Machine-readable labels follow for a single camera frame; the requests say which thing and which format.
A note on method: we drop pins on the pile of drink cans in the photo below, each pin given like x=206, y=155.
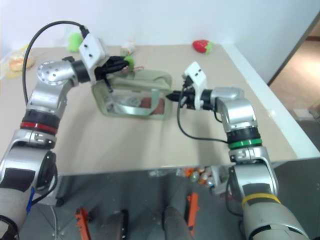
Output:
x=200, y=175

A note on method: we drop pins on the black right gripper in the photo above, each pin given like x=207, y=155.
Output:
x=188, y=96

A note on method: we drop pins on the dark rounded shape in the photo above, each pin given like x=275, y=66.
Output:
x=175, y=223

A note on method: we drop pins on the green plush toy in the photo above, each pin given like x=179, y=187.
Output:
x=74, y=42

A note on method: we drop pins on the yellow plush toy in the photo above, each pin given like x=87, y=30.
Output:
x=15, y=63

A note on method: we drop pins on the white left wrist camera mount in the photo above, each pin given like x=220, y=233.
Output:
x=92, y=51

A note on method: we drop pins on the small white toy figure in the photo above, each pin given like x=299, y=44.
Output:
x=129, y=46

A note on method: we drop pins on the green pouch with clear window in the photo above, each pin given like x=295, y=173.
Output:
x=155, y=80

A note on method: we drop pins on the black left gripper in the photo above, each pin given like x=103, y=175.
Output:
x=102, y=71

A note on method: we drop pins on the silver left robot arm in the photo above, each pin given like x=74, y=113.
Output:
x=50, y=100

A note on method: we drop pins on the red strawberry plush toy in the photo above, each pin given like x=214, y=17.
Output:
x=202, y=46

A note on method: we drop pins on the red item inside pouch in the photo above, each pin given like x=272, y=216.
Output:
x=150, y=103

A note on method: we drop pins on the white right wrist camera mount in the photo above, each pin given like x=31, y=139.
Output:
x=197, y=78

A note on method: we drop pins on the orange clamp tool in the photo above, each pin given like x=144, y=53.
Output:
x=83, y=222
x=193, y=212

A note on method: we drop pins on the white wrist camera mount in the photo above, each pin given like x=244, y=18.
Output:
x=92, y=51
x=197, y=78

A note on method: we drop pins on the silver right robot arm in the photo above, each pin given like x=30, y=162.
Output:
x=240, y=115

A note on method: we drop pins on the cardboard box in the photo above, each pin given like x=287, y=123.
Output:
x=308, y=113

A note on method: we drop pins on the white container beside cans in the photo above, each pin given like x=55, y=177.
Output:
x=220, y=178

